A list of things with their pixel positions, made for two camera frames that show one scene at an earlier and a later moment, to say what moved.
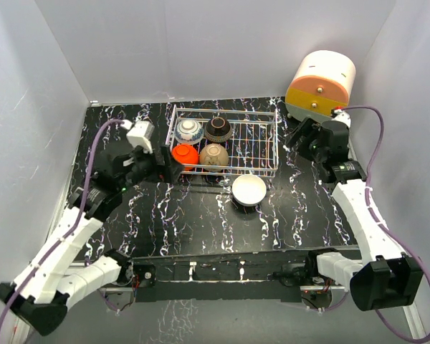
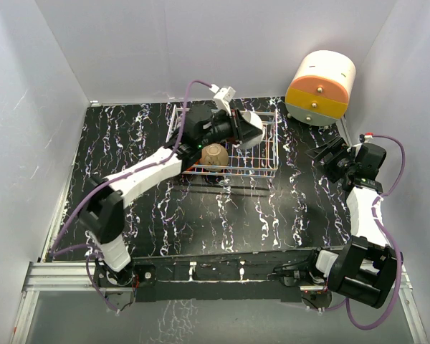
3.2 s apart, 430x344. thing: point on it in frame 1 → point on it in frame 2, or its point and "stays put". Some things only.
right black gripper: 307,128 → 335,146
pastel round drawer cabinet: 323,81 stays put
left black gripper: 170,170 → 246,131
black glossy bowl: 213,154 stays put
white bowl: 249,190 → 254,119
